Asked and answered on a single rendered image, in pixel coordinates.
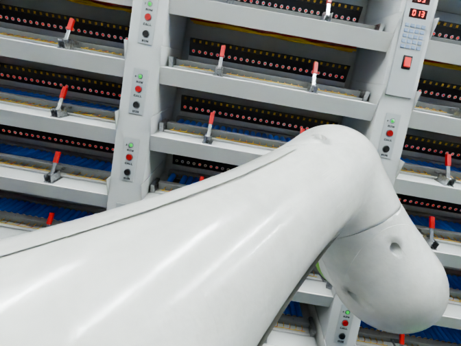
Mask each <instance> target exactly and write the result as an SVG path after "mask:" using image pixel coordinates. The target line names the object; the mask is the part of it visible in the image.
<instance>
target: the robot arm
mask: <svg viewBox="0 0 461 346"><path fill-rule="evenodd" d="M313 269H314V270H315V271H316V272H317V273H318V274H319V276H321V277H322V278H323V279H324V280H325V281H327V283H326V288H327V289H329V290H332V287H333V288H334V290H335V292H336V294H337V295H338V297H339V298H340V300H341V302H342V303H343V304H344V305H345V306H346V307H347V309H348V310H349V311H350V312H351V313H353V314H354V315H355V316H356V317H357V318H358V319H360V320H361V321H363V322H365V323H366V324H368V325H370V326H372V327H374V328H376V329H378V330H382V331H385V332H389V333H394V334H412V333H416V332H421V331H423V330H426V329H427V328H429V327H431V326H432V325H434V324H435V323H436V322H437V321H438V320H439V319H440V318H441V316H442V315H443V314H444V312H445V310H446V308H447V305H448V302H449V281H448V278H447V274H446V272H445V270H444V268H443V266H442V264H441V262H440V261H439V259H438V258H437V257H436V255H435V254H434V252H433V251H432V249H431V248H430V247H429V245H428V243H427V242H426V241H425V239H424V238H423V236H422V235H421V233H420V232H419V231H418V229H417V228H416V227H415V225H414V223H413V222H412V220H411V219H410V217H409V216H408V214H407V212H406V211H405V209H404V208H403V205H402V204H401V202H400V200H399V198H398V196H397V194H396V192H395V190H394V188H393V186H392V184H391V182H390V179H389V178H388V175H387V173H386V171H385V168H384V166H383V163H382V162H381V159H380V156H379V154H378V152H377V150H376V148H375V147H374V145H373V144H372V143H371V142H370V141H369V139H367V138H366V137H365V136H364V135H363V134H361V133H360V132H358V131H356V130H354V129H352V128H349V127H346V126H341V125H335V124H327V125H321V126H316V127H313V128H310V129H308V130H306V131H304V132H302V133H301V134H299V135H298V136H297V137H295V138H293V139H292V140H291V141H289V142H287V143H286V144H284V145H282V146H281V147H279V148H277V149H276V150H273V151H271V152H269V153H267V154H265V155H263V156H261V157H259V158H256V159H254V160H252V161H249V162H247V163H245V164H243V165H241V166H238V167H236V168H233V169H231V170H229V171H226V172H223V173H221V174H218V175H215V176H212V177H210V178H207V179H204V180H202V181H198V182H197V183H193V184H190V185H187V186H184V187H181V188H178V189H175V190H172V191H170V192H166V193H164V194H159V195H157V196H153V197H151V198H146V199H144V200H140V201H137V202H135V203H130V204H128V205H124V206H121V207H117V208H114V209H110V210H107V211H103V212H100V213H98V214H93V215H90V216H86V217H83V218H78V219H76V220H71V221H68V222H63V223H61V224H56V225H54V226H50V227H46V228H43V229H38V230H35V231H30V232H27V233H23V234H20V235H15V236H12V237H9V238H4V239H1V240H0V346H263V344H264V343H265V341H266V339H267V337H268V336H269V335H270V332H271V331H272V330H273V328H274V326H275V325H276V323H277V322H278V320H279V319H280V317H281V315H282V314H283V313H284V311H285V309H286V307H287V306H288V305H289V303H290V301H291V300H292V299H293V297H294V295H295V294H296V293H297V291H298V289H299V288H300V287H301V285H302V284H303V282H304V281H305V280H306V278H307V276H308V275H309V274H310V272H311V271H312V270H313Z"/></svg>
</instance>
